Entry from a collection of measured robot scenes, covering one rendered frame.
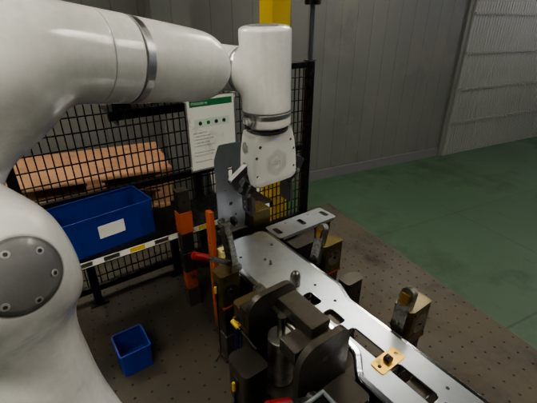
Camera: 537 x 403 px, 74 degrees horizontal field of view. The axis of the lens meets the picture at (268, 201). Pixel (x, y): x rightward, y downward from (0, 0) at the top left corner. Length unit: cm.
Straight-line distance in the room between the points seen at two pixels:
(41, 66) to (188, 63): 16
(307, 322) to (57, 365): 45
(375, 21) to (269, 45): 391
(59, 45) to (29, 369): 29
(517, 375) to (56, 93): 144
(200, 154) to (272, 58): 100
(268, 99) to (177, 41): 21
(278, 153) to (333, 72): 357
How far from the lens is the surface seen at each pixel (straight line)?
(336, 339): 74
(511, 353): 157
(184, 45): 44
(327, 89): 417
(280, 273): 116
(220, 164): 126
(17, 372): 43
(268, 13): 171
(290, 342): 75
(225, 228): 100
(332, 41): 414
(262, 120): 60
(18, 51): 35
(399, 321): 105
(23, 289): 31
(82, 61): 37
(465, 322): 161
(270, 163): 64
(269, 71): 59
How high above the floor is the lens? 171
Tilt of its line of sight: 26 degrees down
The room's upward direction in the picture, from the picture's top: straight up
